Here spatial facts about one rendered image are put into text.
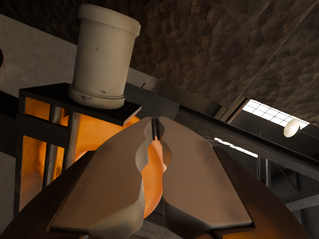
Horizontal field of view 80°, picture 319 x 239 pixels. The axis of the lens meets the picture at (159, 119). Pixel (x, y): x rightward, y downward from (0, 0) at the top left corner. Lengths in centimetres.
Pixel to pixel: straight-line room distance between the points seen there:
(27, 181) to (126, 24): 21
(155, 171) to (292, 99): 35
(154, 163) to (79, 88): 11
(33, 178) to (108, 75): 17
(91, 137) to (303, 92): 41
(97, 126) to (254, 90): 35
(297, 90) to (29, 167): 47
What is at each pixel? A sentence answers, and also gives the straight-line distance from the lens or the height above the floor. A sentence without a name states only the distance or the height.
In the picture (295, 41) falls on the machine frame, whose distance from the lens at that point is 41.
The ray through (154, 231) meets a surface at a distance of 263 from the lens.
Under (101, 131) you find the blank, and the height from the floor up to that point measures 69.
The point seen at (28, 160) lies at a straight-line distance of 27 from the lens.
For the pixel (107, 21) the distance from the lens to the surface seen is 19.
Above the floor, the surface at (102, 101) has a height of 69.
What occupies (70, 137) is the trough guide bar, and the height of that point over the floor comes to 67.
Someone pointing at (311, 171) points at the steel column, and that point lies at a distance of 542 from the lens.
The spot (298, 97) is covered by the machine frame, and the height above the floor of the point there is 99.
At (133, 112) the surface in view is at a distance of 21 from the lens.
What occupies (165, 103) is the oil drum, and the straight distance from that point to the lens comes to 272.
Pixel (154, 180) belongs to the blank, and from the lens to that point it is 23.
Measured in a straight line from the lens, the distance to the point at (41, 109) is 25.
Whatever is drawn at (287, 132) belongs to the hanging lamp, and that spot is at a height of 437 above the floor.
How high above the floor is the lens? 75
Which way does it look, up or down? 1 degrees down
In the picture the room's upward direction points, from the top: 113 degrees clockwise
